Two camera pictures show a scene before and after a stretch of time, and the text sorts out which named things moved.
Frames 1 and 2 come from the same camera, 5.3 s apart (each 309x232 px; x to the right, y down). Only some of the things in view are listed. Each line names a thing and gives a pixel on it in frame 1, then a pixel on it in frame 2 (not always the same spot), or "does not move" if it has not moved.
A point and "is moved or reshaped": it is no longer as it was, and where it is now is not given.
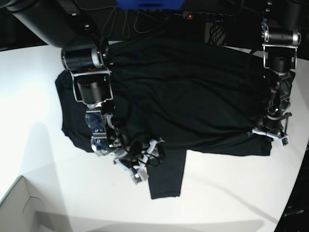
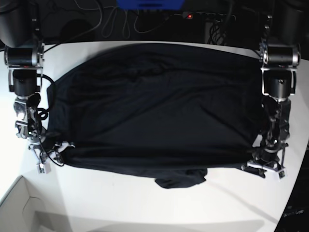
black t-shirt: (190, 95) is moved or reshaped
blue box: (150, 5) does not move
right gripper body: (274, 126) → (267, 156)
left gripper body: (133, 163) → (44, 151)
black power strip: (206, 16) does not move
